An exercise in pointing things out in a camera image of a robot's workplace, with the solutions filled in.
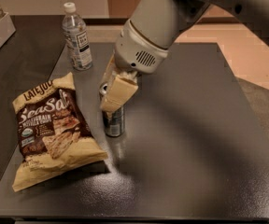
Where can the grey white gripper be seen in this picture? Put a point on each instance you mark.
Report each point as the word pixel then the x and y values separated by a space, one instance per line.
pixel 134 51

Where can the silver blue redbull can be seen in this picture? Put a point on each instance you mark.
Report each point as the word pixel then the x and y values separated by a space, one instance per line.
pixel 114 123

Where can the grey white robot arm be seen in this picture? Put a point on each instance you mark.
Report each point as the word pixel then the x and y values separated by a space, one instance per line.
pixel 146 37

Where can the brown sea salt chip bag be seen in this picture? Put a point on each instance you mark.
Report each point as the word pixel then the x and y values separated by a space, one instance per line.
pixel 53 136

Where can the clear plastic water bottle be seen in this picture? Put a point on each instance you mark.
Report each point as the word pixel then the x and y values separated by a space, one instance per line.
pixel 75 34

